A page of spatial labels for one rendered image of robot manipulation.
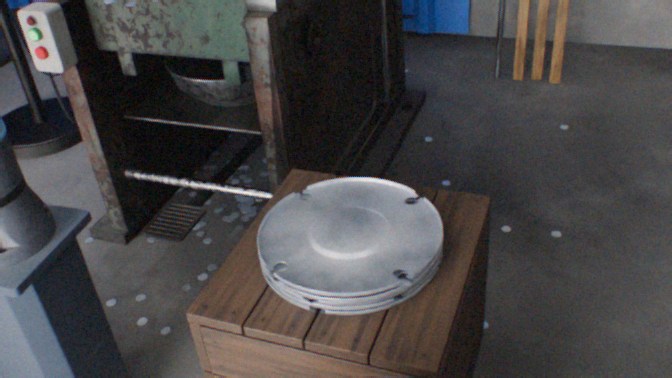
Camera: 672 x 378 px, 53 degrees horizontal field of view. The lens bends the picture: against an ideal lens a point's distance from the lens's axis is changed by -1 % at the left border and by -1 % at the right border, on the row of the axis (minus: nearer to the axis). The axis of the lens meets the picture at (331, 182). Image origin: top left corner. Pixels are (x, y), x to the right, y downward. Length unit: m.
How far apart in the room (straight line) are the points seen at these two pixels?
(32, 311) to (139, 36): 0.66
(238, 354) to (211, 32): 0.66
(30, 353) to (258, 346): 0.36
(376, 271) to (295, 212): 0.20
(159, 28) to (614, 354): 1.12
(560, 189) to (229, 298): 1.06
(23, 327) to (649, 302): 1.19
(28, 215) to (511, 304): 0.97
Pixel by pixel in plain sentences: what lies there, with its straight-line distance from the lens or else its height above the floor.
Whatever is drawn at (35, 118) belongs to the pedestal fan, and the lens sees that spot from 2.45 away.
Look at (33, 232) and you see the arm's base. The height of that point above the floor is 0.48.
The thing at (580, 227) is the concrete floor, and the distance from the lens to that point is 1.74.
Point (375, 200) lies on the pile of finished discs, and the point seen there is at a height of 0.39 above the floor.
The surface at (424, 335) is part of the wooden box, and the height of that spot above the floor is 0.35.
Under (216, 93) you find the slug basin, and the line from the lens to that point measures 1.58.
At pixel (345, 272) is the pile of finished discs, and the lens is 1.00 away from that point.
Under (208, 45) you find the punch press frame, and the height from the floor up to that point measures 0.53.
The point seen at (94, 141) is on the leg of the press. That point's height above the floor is 0.29.
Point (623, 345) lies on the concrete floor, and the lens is 1.47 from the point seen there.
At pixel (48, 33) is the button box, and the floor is 0.58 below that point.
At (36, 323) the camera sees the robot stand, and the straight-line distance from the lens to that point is 1.11.
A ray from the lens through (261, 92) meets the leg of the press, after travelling 1.33.
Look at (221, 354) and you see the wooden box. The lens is 1.07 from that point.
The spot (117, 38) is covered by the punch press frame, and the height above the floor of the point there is 0.53.
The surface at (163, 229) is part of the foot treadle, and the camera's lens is 1.54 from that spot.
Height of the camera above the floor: 1.05
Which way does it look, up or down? 34 degrees down
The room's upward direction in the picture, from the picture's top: 6 degrees counter-clockwise
